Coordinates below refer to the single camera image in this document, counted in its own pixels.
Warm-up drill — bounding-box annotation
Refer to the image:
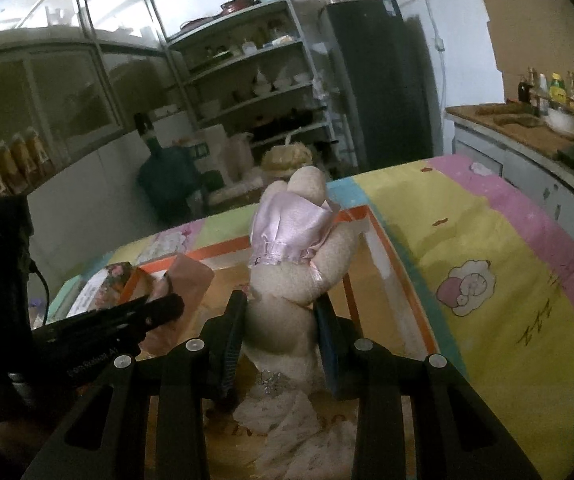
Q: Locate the cream bunny plush pink dress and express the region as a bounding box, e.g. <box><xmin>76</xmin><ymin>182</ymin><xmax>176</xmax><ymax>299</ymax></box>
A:
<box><xmin>231</xmin><ymin>164</ymin><xmax>363</xmax><ymax>476</ymax></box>

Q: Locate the floral tissue pack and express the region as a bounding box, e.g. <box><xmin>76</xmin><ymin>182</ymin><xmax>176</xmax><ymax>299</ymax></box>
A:
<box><xmin>66</xmin><ymin>262</ymin><xmax>136</xmax><ymax>318</ymax></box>

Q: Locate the orange rimmed cardboard box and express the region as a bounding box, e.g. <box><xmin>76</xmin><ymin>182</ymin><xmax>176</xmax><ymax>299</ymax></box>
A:
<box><xmin>113</xmin><ymin>205</ymin><xmax>436</xmax><ymax>479</ymax></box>

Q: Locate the colourful cartoon bed sheet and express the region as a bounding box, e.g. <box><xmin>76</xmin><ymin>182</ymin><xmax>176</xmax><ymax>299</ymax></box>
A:
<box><xmin>46</xmin><ymin>153</ymin><xmax>574</xmax><ymax>480</ymax></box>

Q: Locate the yellow lumpy food pile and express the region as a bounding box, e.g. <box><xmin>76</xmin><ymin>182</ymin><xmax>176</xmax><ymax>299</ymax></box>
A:
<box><xmin>261</xmin><ymin>142</ymin><xmax>313</xmax><ymax>171</ymax></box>

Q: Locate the grey metal shelving rack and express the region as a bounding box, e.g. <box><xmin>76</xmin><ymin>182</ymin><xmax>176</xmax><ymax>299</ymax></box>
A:
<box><xmin>168</xmin><ymin>0</ymin><xmax>337</xmax><ymax>174</ymax></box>

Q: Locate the wooden kitchen counter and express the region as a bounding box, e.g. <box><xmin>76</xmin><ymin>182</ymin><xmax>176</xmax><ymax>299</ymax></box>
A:
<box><xmin>446</xmin><ymin>105</ymin><xmax>574</xmax><ymax>240</ymax></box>

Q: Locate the dark green refrigerator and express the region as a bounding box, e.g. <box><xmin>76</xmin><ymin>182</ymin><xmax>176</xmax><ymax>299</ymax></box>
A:
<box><xmin>319</xmin><ymin>0</ymin><xmax>432</xmax><ymax>171</ymax></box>

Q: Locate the white bowl on counter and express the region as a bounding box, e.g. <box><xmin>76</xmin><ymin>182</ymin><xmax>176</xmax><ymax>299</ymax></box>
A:
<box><xmin>544</xmin><ymin>108</ymin><xmax>574</xmax><ymax>138</ymax></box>

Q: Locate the yellow condiment bottle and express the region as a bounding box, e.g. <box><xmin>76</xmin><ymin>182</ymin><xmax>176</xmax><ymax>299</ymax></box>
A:
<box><xmin>549</xmin><ymin>73</ymin><xmax>567</xmax><ymax>104</ymax></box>

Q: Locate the red lidded pan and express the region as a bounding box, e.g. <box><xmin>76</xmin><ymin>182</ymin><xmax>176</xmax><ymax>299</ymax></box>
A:
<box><xmin>221</xmin><ymin>0</ymin><xmax>255</xmax><ymax>15</ymax></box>

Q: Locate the black cable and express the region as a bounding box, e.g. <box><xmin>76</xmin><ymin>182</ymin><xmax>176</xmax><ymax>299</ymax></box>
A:
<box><xmin>27</xmin><ymin>258</ymin><xmax>53</xmax><ymax>328</ymax></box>

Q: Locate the brown cardboard wall panel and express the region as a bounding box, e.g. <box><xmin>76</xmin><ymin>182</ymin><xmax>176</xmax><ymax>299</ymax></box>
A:
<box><xmin>484</xmin><ymin>0</ymin><xmax>574</xmax><ymax>99</ymax></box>

